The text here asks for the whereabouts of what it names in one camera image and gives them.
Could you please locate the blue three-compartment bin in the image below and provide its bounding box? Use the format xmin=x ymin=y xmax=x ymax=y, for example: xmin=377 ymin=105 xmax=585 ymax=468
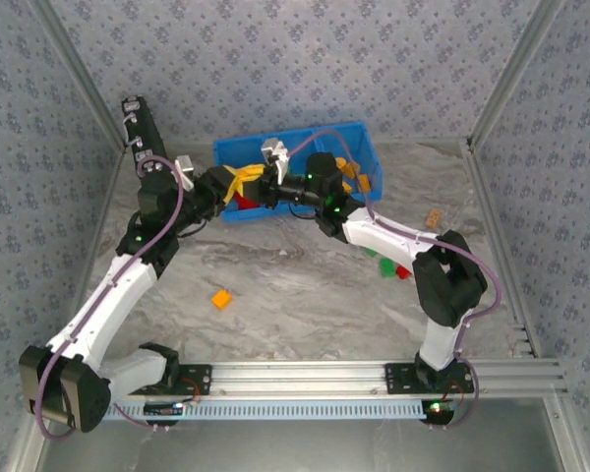
xmin=212 ymin=120 xmax=384 ymax=224

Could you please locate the small circuit board with LED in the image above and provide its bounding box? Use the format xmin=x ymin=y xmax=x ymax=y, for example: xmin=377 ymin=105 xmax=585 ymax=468
xmin=420 ymin=398 xmax=456 ymax=419
xmin=143 ymin=400 xmax=186 ymax=419

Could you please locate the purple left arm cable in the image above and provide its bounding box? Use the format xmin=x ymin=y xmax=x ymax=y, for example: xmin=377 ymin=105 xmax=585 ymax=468
xmin=37 ymin=154 xmax=186 ymax=442

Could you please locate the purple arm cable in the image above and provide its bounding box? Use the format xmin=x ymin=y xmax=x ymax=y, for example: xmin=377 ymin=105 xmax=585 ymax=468
xmin=284 ymin=130 xmax=502 ymax=429
xmin=37 ymin=154 xmax=186 ymax=442

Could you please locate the aluminium side rail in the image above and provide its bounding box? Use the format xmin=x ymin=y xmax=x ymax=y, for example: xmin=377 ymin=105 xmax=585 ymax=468
xmin=66 ymin=145 xmax=129 ymax=340
xmin=461 ymin=140 xmax=542 ymax=358

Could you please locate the aluminium frame post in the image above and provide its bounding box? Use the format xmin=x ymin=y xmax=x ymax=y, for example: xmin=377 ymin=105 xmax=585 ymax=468
xmin=466 ymin=0 xmax=569 ymax=148
xmin=27 ymin=0 xmax=127 ymax=148

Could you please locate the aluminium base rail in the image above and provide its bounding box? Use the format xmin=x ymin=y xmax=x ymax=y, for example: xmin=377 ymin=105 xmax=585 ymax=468
xmin=127 ymin=357 xmax=569 ymax=400

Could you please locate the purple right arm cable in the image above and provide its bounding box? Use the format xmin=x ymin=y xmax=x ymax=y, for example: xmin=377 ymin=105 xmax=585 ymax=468
xmin=284 ymin=130 xmax=502 ymax=429

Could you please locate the slotted white cable duct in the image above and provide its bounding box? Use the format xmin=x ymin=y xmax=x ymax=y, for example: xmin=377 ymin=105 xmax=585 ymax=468
xmin=102 ymin=398 xmax=424 ymax=422

